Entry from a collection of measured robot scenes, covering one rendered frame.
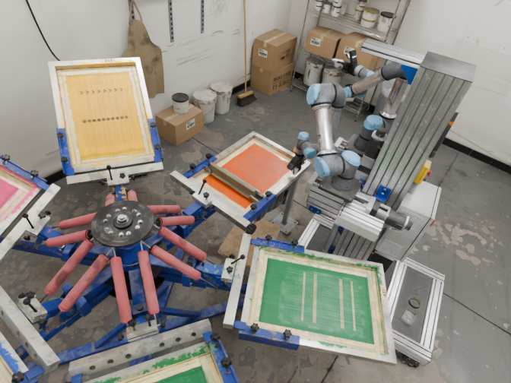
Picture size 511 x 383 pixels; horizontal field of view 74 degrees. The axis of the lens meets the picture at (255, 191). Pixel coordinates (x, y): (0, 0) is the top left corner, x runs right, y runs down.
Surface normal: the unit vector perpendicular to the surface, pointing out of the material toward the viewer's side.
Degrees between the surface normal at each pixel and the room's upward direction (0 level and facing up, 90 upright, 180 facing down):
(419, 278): 0
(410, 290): 0
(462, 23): 90
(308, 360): 0
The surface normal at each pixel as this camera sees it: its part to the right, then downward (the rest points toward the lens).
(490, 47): -0.62, 0.50
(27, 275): 0.11, -0.71
